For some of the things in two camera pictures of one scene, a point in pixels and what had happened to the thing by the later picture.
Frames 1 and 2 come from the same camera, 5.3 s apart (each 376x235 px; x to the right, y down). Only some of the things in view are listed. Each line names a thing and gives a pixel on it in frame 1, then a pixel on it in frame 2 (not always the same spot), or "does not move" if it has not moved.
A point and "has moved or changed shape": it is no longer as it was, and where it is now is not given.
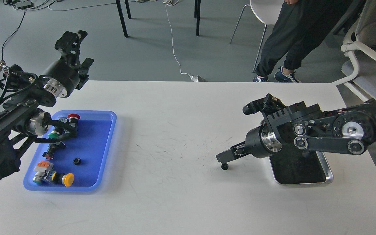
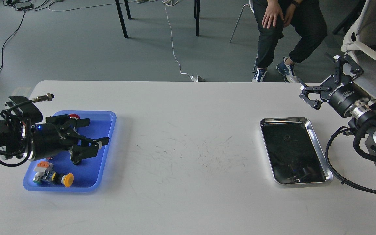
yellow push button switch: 68,179 does not move
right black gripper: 262,142 -> 342,95
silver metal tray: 300,167 does not move
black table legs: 196,15 does not move
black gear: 76,161 does not move
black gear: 225,166 has moved or changed shape
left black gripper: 61,77 -> 47,142
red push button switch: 73,117 does not move
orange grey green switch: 42,170 does not move
